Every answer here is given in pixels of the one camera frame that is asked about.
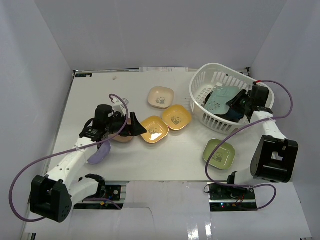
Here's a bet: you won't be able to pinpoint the yellow square dish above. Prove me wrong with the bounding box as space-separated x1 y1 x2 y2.
141 116 169 144
161 104 192 131

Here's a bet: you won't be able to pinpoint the green square panda dish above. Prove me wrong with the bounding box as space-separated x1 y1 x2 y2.
202 138 236 170

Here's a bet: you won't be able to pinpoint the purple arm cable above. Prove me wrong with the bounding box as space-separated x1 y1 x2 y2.
8 93 131 223
204 79 295 211

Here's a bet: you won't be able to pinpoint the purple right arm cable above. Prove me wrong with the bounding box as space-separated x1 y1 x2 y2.
204 79 295 211

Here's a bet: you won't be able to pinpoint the white plastic dish bin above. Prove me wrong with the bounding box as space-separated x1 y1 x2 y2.
187 61 275 136

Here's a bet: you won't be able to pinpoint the cream square panda dish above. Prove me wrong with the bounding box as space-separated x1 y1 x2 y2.
147 86 175 109

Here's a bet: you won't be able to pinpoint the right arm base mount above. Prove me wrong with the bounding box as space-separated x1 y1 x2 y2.
203 183 258 212

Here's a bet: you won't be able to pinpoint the purple square panda dish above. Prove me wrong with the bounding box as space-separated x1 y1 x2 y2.
87 141 111 165

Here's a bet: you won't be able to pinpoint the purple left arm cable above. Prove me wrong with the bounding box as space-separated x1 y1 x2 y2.
8 93 131 223

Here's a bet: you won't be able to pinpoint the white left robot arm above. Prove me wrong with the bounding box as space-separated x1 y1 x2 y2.
30 104 147 223

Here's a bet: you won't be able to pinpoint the papers at table back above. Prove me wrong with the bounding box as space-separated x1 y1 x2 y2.
139 67 198 73

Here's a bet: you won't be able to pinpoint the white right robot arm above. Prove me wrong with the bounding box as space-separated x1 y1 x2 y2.
225 83 299 200

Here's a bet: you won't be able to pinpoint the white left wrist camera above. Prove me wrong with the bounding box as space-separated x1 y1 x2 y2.
111 98 129 114

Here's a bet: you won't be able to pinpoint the black label sticker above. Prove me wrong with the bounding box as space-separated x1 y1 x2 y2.
74 73 93 78

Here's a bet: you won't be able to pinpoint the dark blue leaf plate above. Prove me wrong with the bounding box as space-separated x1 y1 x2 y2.
221 108 244 123

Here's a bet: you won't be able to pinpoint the round black striped plate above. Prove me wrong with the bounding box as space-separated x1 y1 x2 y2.
204 92 215 109

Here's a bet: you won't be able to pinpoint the brown square panda dish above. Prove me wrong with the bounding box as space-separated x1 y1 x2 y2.
109 134 134 144

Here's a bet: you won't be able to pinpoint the teal rectangular divided plate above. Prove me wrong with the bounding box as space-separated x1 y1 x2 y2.
204 86 240 115

